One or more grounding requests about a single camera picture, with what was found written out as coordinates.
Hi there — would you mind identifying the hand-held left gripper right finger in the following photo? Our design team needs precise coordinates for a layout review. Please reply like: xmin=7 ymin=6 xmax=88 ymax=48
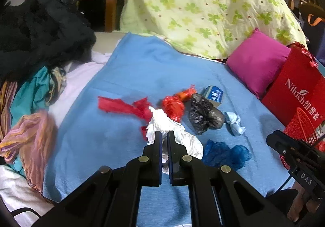
xmin=167 ymin=131 xmax=297 ymax=227

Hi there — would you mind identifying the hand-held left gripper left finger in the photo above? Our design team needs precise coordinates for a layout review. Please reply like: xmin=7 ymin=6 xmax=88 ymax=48
xmin=38 ymin=131 xmax=163 ymax=227

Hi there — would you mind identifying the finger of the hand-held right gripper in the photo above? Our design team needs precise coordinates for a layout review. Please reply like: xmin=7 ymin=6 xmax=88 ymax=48
xmin=266 ymin=129 xmax=325 ymax=167

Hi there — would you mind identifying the red plastic mesh basket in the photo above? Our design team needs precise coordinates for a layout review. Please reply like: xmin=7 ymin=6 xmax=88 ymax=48
xmin=279 ymin=109 xmax=325 ymax=170

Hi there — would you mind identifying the red and white plastic bag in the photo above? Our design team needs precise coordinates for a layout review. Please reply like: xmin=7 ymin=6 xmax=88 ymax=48
xmin=162 ymin=95 xmax=185 ymax=123

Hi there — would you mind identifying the blue mesh net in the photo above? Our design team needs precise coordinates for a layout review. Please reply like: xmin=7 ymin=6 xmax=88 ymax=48
xmin=202 ymin=139 xmax=252 ymax=170

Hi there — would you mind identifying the black plastic bag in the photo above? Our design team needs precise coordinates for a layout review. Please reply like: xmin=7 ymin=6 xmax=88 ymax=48
xmin=188 ymin=93 xmax=225 ymax=135

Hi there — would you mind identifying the light blue bag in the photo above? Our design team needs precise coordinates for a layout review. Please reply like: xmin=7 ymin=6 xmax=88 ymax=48
xmin=224 ymin=112 xmax=246 ymax=137

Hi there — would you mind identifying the orange mesh-wrapped object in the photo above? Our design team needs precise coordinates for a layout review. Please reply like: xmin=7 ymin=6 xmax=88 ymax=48
xmin=176 ymin=84 xmax=197 ymax=102

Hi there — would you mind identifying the red plastic bag strip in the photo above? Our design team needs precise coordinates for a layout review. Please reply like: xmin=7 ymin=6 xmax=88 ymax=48
xmin=98 ymin=96 xmax=154 ymax=141

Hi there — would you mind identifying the blue toothpaste box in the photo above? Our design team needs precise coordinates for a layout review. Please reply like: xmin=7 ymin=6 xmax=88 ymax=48
xmin=203 ymin=85 xmax=224 ymax=108

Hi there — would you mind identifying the red paper bag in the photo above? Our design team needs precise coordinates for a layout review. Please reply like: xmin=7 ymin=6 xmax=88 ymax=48
xmin=261 ymin=43 xmax=325 ymax=128

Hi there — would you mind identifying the magenta pillow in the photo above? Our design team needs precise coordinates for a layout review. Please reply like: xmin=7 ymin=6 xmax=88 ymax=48
xmin=226 ymin=28 xmax=292 ymax=100

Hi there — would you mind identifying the blue blanket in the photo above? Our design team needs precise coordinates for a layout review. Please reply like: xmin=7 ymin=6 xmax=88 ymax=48
xmin=43 ymin=32 xmax=300 ymax=225

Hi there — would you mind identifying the white bedsheet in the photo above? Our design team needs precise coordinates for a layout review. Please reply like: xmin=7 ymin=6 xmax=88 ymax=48
xmin=0 ymin=51 xmax=112 ymax=220

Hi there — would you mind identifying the yellow patterned scarf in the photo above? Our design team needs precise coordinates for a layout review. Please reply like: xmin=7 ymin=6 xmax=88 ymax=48
xmin=50 ymin=67 xmax=68 ymax=96

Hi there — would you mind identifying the pink scarf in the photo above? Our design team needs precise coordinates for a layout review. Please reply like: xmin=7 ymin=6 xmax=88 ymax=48
xmin=0 ymin=110 xmax=57 ymax=189

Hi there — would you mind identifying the teal cloth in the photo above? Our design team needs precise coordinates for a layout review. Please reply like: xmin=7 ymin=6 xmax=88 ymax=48
xmin=10 ymin=66 xmax=55 ymax=121

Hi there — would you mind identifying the green clover print quilt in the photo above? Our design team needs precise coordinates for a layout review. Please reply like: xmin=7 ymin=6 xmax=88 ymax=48
xmin=119 ymin=0 xmax=309 ymax=60

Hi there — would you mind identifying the striped cloth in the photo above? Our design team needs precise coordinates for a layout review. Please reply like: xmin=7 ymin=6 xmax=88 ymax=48
xmin=0 ymin=81 xmax=19 ymax=126

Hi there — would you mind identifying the black cloth pile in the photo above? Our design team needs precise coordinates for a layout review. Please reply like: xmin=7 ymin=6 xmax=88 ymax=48
xmin=0 ymin=0 xmax=97 ymax=78

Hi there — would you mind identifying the black cable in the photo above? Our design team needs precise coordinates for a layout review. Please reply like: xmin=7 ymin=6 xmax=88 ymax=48
xmin=278 ymin=173 xmax=295 ymax=192

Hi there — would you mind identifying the dark bag with orange strap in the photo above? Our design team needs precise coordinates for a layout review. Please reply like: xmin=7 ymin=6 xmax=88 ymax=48
xmin=298 ymin=4 xmax=325 ymax=40

